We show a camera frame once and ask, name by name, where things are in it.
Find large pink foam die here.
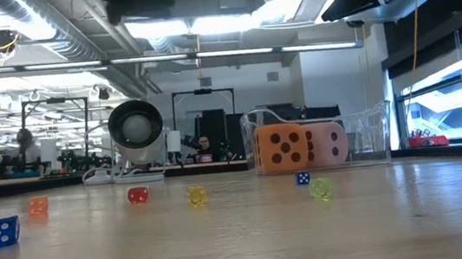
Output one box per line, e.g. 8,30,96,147
302,119,352,170

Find large orange foam die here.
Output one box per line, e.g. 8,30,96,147
251,120,311,176

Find small red die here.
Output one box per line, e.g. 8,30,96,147
126,185,150,205

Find yellow translucent die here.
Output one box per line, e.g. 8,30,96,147
185,185,209,209

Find tiny blue die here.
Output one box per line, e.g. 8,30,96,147
294,169,312,187

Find green translucent die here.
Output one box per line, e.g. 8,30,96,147
309,177,335,203

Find small orange die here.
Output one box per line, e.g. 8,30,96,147
26,195,51,217

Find long ceiling light bar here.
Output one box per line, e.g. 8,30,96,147
0,23,365,89

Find white spotlight lamp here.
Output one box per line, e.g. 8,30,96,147
74,95,172,191

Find black background monitor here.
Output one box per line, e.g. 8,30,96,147
257,96,342,127

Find white box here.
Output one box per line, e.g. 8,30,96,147
164,129,184,154

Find clear plastic bin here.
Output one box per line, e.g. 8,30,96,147
238,94,398,180

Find person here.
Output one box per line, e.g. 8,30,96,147
15,126,42,165
185,133,231,165

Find red object on sill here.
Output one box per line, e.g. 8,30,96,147
407,131,451,150

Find dark background robot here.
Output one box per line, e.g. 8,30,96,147
56,146,113,174

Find dark background workbench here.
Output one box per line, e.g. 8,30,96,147
0,168,86,198
176,156,251,179

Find black security camera dome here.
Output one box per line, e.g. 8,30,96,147
345,17,366,30

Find yellow hanging cable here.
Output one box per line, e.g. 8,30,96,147
393,0,436,136

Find black frame stand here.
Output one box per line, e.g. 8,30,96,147
169,85,239,131
14,93,96,170

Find black ceiling cable reel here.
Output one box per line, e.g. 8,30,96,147
0,27,22,55

